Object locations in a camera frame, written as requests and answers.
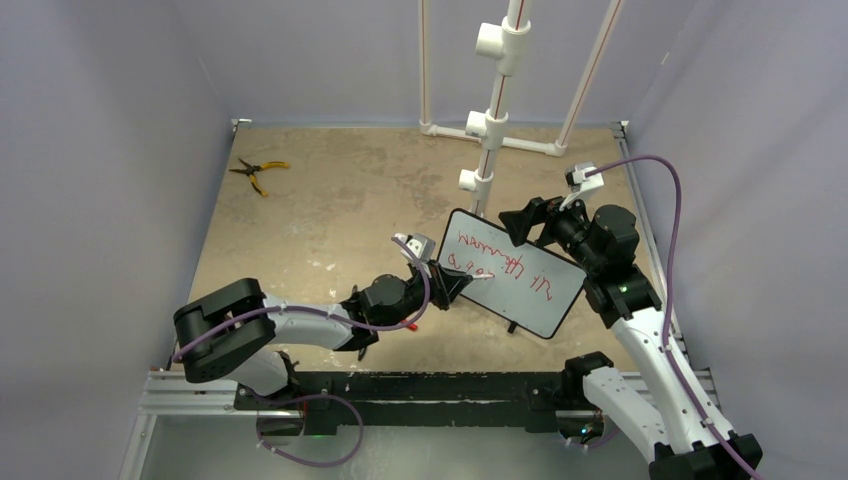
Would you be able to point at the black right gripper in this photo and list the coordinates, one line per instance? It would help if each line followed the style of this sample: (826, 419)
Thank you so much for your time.
(518, 221)

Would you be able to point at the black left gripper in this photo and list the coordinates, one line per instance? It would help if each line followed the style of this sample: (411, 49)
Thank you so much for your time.
(445, 283)

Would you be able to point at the small black-framed whiteboard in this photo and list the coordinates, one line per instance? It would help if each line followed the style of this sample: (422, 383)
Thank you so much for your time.
(532, 288)

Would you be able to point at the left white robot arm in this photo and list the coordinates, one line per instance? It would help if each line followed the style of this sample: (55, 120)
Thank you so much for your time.
(225, 334)

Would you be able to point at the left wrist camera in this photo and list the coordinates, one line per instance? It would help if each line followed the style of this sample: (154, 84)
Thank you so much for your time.
(417, 248)

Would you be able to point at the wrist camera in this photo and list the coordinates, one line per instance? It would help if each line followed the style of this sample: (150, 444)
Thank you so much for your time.
(584, 180)
(417, 248)

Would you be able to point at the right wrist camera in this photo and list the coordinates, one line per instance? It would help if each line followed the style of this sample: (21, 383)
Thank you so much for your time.
(584, 180)

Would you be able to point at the black handled pliers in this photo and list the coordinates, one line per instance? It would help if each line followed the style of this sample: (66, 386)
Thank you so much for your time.
(361, 354)

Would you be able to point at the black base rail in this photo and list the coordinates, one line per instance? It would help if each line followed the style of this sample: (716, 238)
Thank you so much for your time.
(323, 401)

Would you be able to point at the white PVC pipe frame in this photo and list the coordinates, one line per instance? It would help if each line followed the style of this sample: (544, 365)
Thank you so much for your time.
(505, 44)

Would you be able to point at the yellow handled needle-nose pliers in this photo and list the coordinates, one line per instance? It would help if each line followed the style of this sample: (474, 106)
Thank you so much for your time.
(252, 170)

